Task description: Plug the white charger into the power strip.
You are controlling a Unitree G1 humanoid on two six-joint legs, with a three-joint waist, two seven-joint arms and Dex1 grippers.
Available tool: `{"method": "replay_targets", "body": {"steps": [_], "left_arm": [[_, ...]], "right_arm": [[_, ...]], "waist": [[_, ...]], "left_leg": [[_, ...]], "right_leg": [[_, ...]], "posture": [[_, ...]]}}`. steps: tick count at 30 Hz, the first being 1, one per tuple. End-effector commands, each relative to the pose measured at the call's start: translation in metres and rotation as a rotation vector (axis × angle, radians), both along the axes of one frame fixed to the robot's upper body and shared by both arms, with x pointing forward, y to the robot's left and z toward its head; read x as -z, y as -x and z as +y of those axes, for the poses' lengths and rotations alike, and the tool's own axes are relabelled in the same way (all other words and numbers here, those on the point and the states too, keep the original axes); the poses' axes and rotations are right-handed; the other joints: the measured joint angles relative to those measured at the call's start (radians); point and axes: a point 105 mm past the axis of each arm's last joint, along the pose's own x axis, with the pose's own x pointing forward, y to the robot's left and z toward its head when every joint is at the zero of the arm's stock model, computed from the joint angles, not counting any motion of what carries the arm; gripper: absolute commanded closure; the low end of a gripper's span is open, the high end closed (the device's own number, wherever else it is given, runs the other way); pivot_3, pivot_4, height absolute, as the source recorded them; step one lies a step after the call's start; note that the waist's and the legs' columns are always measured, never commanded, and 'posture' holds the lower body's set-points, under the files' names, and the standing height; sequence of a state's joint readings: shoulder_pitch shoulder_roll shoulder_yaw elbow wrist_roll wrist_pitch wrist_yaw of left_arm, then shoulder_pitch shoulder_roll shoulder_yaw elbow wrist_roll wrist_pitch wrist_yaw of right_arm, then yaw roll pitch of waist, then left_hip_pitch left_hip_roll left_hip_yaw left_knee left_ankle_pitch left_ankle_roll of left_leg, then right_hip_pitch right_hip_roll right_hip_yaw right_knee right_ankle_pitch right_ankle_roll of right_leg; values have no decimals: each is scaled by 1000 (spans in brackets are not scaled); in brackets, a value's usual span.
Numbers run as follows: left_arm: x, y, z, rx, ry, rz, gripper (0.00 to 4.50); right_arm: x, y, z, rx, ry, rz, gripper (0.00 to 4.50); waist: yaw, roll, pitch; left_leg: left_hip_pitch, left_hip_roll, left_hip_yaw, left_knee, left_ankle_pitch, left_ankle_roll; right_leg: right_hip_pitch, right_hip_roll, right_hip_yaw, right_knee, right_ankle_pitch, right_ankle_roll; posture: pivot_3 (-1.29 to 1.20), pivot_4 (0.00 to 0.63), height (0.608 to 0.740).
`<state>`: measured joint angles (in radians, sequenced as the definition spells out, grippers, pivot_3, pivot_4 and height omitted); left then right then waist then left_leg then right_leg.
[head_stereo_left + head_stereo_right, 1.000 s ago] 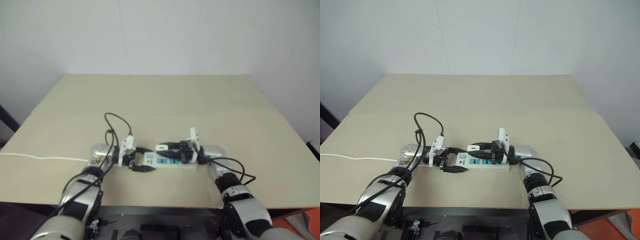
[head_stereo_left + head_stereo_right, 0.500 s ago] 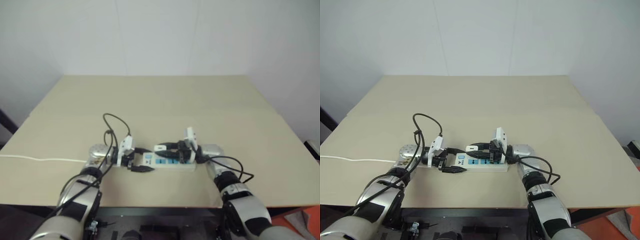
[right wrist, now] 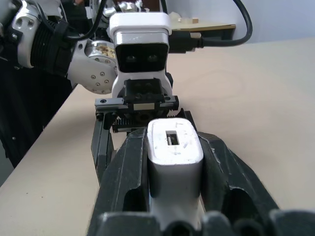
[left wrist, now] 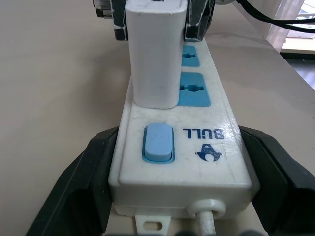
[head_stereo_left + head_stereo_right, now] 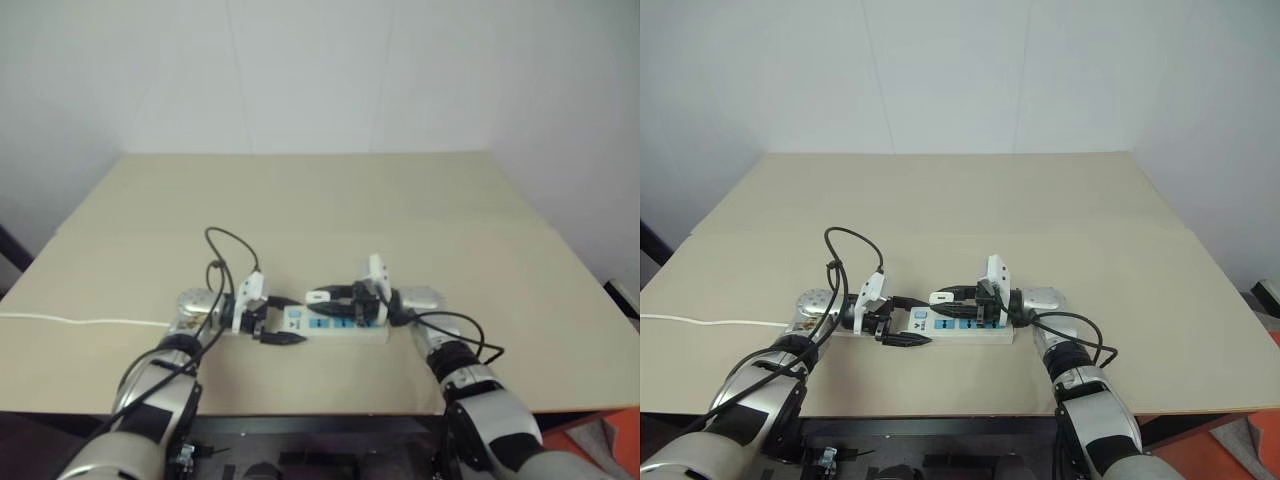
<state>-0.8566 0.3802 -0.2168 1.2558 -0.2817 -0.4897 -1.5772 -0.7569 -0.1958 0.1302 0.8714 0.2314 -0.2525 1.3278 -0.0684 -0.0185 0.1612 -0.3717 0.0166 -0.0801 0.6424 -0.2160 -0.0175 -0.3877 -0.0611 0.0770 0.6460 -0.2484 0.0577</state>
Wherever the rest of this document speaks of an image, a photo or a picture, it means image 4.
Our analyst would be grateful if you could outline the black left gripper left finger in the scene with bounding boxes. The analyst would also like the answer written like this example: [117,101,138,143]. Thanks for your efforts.
[26,125,121,236]

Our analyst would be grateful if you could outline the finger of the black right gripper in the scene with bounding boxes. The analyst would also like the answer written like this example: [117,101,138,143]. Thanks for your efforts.
[111,0,129,41]
[184,0,216,42]

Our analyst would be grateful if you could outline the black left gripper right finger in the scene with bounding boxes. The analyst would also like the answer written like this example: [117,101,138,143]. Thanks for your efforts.
[240,125,315,236]

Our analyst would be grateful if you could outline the white charger block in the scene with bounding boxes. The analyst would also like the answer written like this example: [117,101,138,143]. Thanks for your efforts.
[125,0,188,109]

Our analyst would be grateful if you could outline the white power strip blue sockets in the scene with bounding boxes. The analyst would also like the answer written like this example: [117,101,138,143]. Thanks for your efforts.
[108,39,261,234]

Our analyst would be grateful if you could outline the white sheer curtain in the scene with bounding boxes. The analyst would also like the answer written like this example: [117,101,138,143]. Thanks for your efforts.
[267,0,307,53]

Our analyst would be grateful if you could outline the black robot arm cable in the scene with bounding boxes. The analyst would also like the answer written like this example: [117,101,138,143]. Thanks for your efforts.
[236,0,315,39]

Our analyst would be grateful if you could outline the white power strip cord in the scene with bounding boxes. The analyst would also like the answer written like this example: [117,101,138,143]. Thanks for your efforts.
[198,210,218,236]

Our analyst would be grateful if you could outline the window frame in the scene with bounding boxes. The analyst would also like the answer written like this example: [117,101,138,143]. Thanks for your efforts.
[280,0,315,54]

